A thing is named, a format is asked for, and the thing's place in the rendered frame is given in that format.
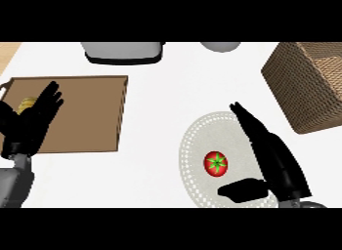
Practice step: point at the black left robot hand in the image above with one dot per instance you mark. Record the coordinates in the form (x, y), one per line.
(31, 123)

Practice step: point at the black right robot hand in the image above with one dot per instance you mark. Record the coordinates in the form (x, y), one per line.
(273, 159)

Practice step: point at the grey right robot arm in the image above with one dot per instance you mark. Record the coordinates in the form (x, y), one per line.
(300, 204)

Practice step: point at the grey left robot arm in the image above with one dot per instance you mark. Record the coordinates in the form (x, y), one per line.
(8, 184)

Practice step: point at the red tomato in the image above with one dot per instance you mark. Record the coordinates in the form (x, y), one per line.
(216, 163)

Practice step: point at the round white placemat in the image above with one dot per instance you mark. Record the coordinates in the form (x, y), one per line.
(216, 143)

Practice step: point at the brown wicker basket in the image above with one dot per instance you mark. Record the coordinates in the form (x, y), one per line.
(316, 88)

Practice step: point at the yellow fruit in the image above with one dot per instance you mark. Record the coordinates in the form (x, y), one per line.
(28, 103)

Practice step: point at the brown wooden tray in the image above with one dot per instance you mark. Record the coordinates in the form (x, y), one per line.
(85, 114)

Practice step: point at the white and black appliance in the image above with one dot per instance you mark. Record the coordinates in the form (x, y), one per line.
(122, 52)

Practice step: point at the grey round object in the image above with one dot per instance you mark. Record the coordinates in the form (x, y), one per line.
(220, 46)

